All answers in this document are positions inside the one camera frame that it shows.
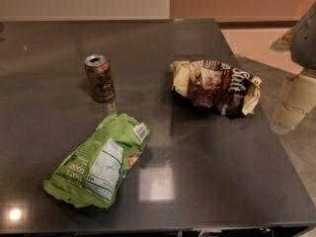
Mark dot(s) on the green rice chip bag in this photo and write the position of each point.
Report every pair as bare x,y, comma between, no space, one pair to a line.
92,173

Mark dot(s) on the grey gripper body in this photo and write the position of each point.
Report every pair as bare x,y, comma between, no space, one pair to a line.
305,44

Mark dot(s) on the brown soda can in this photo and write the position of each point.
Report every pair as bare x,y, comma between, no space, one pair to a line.
99,74

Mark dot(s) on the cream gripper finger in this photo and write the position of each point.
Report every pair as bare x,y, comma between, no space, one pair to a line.
296,99

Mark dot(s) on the brown chip bag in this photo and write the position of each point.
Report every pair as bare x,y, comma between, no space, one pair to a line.
215,85

